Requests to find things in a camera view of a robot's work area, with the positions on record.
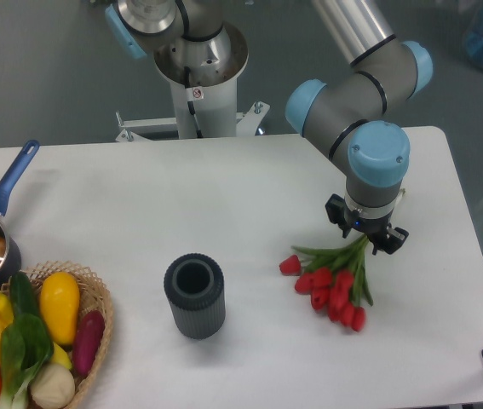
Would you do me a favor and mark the green bok choy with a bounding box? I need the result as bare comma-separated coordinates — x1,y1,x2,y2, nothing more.
0,272,53,408

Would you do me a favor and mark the small yellow gourd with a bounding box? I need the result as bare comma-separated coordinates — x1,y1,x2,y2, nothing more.
0,291,14,325

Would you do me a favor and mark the woven wicker basket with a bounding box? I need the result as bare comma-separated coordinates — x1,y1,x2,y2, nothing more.
0,260,114,409

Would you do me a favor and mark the dark grey ribbed vase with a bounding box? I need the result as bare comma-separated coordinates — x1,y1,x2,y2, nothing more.
164,253,226,340

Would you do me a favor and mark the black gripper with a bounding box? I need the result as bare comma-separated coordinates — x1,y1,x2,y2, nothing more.
325,193,409,255

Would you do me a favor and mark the beige garlic bulb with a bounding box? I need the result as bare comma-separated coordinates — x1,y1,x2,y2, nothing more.
30,363,75,409

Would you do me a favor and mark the purple eggplant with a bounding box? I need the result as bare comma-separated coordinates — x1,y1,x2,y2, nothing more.
72,310,105,377

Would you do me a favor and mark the yellow squash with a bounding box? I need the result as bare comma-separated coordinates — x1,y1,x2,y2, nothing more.
39,271,80,347

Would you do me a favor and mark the red tulip bouquet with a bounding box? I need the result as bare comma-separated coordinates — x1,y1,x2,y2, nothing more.
279,236,373,332

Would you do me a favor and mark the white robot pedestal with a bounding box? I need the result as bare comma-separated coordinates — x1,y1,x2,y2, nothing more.
117,22,270,141

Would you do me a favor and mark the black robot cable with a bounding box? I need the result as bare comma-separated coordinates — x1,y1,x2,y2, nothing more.
183,66,204,139

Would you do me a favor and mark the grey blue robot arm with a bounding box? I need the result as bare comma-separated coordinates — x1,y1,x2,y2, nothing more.
105,1,434,254

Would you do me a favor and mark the yellow banana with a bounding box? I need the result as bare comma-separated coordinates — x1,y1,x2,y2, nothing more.
49,343,72,371

